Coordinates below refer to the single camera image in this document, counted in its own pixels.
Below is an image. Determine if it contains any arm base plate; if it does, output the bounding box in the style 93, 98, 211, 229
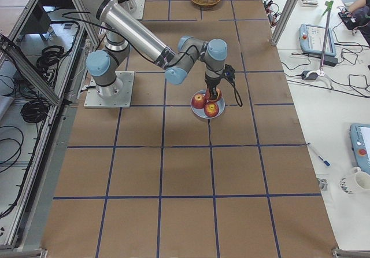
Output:
84, 71, 135, 108
127, 0, 145, 20

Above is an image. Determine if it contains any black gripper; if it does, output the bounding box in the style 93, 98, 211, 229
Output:
205, 64, 235, 101

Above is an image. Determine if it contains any blue white pen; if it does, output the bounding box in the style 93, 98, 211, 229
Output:
307, 142, 331, 167

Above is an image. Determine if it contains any long reach grabber tool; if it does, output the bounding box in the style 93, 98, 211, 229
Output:
315, 1, 334, 90

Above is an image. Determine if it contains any light blue plate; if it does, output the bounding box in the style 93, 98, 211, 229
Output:
190, 89, 225, 119

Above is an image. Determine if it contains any teach pendant tablet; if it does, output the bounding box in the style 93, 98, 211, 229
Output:
299, 24, 336, 57

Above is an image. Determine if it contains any black power adapter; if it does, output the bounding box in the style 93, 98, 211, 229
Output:
323, 56, 338, 67

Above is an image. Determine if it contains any white mug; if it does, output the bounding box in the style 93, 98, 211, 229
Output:
339, 167, 369, 194

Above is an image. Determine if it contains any red apple on plate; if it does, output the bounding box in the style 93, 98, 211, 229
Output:
191, 93, 207, 109
203, 102, 219, 118

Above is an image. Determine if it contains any red yellow apple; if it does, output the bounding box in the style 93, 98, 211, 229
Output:
205, 88, 222, 102

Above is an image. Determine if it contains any aluminium frame post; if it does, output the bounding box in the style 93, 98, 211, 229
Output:
269, 0, 298, 46

